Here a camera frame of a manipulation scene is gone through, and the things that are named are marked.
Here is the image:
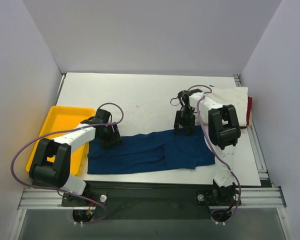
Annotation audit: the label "blue t shirt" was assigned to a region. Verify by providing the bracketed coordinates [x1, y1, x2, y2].
[87, 125, 215, 175]

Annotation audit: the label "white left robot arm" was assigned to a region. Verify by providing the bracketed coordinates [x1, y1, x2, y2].
[29, 108, 122, 206]

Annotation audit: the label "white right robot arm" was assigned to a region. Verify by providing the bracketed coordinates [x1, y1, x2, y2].
[173, 89, 241, 204]

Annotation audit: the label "yellow plastic tray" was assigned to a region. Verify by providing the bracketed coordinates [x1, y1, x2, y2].
[39, 106, 95, 176]

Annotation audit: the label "white folded t shirt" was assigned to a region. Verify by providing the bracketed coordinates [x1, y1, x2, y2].
[207, 87, 248, 128]

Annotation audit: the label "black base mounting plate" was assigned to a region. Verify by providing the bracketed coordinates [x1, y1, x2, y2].
[61, 181, 241, 223]

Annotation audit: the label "red folded t shirt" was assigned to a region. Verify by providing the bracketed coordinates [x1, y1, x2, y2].
[246, 96, 253, 127]

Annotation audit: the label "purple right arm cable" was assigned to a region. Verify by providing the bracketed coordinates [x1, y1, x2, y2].
[184, 84, 242, 222]

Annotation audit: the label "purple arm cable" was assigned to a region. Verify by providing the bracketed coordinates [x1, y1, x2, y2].
[11, 102, 125, 223]
[184, 84, 242, 222]

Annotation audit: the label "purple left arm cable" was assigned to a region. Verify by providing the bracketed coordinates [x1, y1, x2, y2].
[11, 102, 125, 223]

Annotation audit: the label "aluminium frame rail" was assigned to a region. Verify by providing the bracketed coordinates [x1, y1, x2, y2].
[18, 187, 287, 210]

